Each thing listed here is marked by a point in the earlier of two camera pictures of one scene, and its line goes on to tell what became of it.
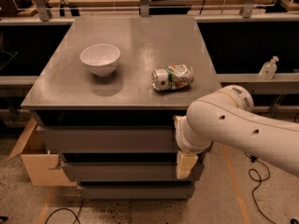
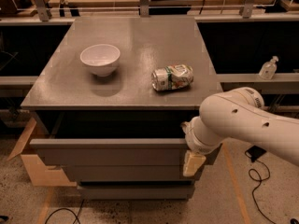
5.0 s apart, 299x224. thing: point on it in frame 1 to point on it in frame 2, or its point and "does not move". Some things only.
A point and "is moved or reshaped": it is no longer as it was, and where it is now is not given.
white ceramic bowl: [102, 60] does not move
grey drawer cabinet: [105, 101] does not move
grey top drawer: [108, 139] is moved or reshaped
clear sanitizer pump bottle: [268, 69] does not move
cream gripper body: [183, 138] to [195, 143]
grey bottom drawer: [135, 192] does not move
